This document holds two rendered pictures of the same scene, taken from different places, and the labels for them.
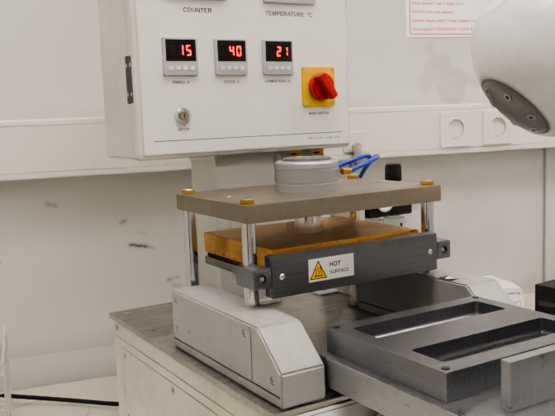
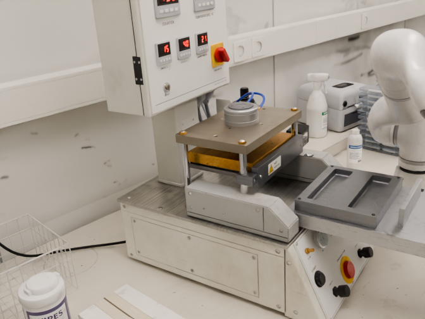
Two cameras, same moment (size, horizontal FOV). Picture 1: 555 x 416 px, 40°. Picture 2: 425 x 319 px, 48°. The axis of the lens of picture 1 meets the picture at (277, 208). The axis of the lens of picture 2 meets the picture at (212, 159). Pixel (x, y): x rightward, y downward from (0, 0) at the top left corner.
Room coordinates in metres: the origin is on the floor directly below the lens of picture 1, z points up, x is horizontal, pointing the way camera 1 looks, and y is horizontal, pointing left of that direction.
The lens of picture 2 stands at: (-0.01, 0.45, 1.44)
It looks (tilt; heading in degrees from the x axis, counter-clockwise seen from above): 22 degrees down; 336
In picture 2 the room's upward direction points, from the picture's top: 4 degrees counter-clockwise
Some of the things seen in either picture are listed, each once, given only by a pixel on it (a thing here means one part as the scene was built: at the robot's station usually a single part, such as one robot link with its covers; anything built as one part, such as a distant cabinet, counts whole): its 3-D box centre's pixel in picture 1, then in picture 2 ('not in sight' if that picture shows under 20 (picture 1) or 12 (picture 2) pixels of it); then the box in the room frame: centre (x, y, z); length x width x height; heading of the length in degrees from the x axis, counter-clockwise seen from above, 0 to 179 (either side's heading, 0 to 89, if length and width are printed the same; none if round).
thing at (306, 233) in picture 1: (314, 224); (244, 138); (0.92, -0.04, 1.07); 0.22 x 0.17 x 0.10; 121
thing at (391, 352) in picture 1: (462, 339); (350, 192); (0.69, -0.17, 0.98); 0.20 x 0.17 x 0.03; 121
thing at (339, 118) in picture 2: not in sight; (332, 103); (1.54, -0.81, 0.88); 0.25 x 0.20 x 0.17; 14
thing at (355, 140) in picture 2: not in sight; (354, 149); (1.19, -0.63, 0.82); 0.05 x 0.05 x 0.14
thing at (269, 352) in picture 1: (239, 338); (239, 209); (0.79, 0.05, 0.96); 0.25 x 0.05 x 0.07; 31
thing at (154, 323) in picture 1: (297, 328); (233, 190); (0.95, -0.02, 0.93); 0.46 x 0.35 x 0.01; 31
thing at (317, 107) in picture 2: not in sight; (317, 104); (1.45, -0.66, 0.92); 0.09 x 0.08 x 0.25; 45
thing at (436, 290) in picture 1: (437, 299); (296, 163); (0.92, -0.20, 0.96); 0.26 x 0.05 x 0.07; 31
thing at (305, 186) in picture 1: (307, 206); (234, 128); (0.95, -0.04, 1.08); 0.31 x 0.24 x 0.13; 121
